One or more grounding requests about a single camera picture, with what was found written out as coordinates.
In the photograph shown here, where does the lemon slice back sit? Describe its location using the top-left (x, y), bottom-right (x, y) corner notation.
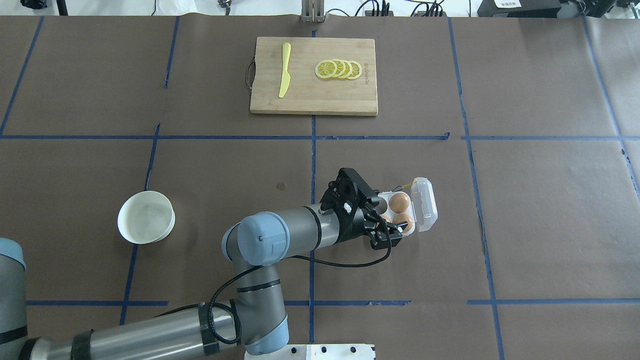
top-left (346, 61), bottom-right (362, 80)

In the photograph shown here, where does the lemon slice front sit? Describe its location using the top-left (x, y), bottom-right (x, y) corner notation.
top-left (314, 60), bottom-right (338, 79)

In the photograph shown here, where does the aluminium frame post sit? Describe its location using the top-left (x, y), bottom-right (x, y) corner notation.
top-left (301, 0), bottom-right (326, 23)

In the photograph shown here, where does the white clear egg box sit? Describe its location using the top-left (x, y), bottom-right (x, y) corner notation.
top-left (378, 177), bottom-right (438, 236)

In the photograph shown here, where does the wooden cutting board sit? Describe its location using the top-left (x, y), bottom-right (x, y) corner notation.
top-left (250, 36), bottom-right (378, 116)

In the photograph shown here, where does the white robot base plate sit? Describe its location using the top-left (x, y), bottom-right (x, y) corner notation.
top-left (244, 343), bottom-right (377, 360)

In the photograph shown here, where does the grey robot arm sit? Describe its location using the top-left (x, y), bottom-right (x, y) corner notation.
top-left (1, 168), bottom-right (410, 360)

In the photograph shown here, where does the lemon slice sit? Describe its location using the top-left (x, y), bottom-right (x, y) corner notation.
top-left (338, 60), bottom-right (353, 79)
top-left (314, 60), bottom-right (338, 79)
top-left (346, 61), bottom-right (362, 80)
top-left (331, 59), bottom-right (348, 79)

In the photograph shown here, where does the yellow plastic knife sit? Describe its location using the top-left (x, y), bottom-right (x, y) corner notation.
top-left (278, 42), bottom-right (291, 99)

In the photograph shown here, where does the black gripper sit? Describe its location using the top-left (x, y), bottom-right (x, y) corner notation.
top-left (318, 168), bottom-right (403, 250)

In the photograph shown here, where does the white round bowl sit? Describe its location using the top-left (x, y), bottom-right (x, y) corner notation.
top-left (117, 190), bottom-right (176, 245)

